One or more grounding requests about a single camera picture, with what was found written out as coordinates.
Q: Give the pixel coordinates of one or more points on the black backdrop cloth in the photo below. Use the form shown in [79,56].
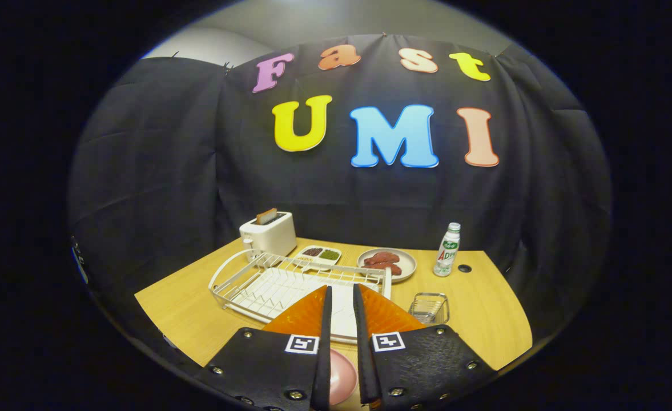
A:
[159,171]

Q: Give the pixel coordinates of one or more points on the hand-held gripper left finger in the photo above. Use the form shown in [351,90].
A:
[267,365]

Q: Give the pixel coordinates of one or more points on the red meat piece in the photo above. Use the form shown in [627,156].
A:
[386,269]
[381,258]

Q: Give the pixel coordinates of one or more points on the toast slice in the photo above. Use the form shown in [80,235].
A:
[266,216]

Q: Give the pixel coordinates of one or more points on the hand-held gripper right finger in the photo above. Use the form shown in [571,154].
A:
[421,359]

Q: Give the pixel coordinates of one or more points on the beige plate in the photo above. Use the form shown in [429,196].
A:
[409,265]

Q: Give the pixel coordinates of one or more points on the white toaster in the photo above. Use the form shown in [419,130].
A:
[270,237]

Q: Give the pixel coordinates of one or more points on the white drain tray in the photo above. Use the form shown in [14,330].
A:
[278,292]

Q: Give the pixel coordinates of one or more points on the white green drink bottle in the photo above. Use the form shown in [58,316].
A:
[446,254]

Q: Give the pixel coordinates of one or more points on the divided tray with beans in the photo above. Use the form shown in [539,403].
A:
[318,257]

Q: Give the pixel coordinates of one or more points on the pink plate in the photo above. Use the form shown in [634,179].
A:
[341,377]

